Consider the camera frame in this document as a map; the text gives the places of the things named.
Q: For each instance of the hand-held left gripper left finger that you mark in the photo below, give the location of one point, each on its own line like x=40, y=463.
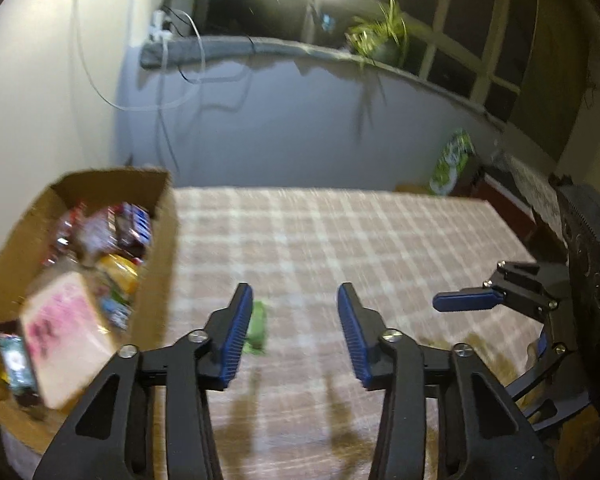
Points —
x=235, y=340

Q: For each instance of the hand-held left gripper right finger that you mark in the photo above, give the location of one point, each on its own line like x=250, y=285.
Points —
x=352, y=340

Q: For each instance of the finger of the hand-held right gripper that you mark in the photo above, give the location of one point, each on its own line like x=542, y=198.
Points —
x=540, y=372
x=465, y=302

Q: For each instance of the green candy packet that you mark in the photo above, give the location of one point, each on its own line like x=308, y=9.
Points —
x=259, y=327

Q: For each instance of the cardboard box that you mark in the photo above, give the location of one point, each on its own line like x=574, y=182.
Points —
x=155, y=285

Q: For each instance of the blue and red snack packet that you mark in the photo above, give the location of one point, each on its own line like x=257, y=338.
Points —
x=115, y=310

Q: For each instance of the yellow snack packet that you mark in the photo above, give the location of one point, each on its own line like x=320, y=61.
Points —
x=117, y=270

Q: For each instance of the blue chocolate bar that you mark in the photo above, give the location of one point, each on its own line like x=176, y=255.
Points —
x=140, y=225

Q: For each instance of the red snack wrapper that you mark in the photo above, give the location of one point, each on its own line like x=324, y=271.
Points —
x=70, y=225

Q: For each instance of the teal snack packet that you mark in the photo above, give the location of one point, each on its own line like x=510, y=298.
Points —
x=15, y=360

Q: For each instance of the white lace cloth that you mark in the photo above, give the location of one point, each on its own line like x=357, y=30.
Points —
x=535, y=185

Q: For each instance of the dark red wooden furniture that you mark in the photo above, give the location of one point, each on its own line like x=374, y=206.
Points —
x=505, y=200

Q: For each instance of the checkered tablecloth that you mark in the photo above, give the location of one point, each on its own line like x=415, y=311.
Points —
x=305, y=240

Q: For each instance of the green and white bag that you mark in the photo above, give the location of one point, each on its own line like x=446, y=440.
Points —
x=450, y=160

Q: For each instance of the bagged sliced bread pink print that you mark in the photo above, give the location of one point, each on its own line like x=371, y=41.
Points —
x=65, y=330

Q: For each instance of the pale pink snack packet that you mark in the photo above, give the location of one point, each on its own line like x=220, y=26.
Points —
x=95, y=237

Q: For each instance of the dark curtain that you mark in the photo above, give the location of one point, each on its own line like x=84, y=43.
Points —
x=565, y=60

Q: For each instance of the green potted plant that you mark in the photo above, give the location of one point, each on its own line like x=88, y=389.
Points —
x=380, y=35

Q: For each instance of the grey rolled windowsill cloth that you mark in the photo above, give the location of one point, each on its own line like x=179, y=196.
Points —
x=220, y=50

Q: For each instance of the white power strip with plugs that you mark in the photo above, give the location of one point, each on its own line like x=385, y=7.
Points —
x=160, y=35

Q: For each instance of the window with white frame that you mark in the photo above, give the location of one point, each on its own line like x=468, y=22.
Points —
x=460, y=67

